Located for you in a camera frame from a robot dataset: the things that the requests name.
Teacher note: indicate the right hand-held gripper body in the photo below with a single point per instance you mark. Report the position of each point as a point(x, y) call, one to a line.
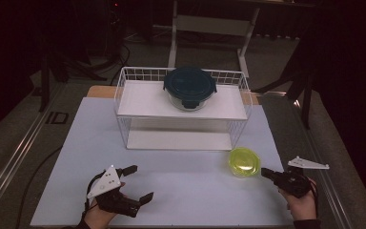
point(294, 184)

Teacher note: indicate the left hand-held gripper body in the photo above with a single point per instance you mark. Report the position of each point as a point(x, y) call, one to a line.
point(106, 184)

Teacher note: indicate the small green lidded container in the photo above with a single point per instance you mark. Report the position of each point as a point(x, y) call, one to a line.
point(244, 161)

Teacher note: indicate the round dark blue lidded container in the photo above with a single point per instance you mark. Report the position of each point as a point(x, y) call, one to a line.
point(189, 84)

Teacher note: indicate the person's right hand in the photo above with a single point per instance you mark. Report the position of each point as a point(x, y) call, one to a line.
point(303, 206)

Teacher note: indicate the person's left hand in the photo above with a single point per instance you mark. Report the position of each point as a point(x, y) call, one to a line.
point(98, 219)

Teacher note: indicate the white table cover sheet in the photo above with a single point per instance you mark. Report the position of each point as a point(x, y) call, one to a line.
point(178, 191)

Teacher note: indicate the black metal stand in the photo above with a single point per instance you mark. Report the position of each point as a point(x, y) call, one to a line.
point(44, 82)
point(305, 95)

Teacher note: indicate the aluminium rail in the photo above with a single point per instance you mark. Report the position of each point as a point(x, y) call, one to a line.
point(327, 178)
point(16, 152)

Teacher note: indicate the white desk frame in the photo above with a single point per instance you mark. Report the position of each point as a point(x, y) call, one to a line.
point(209, 25)

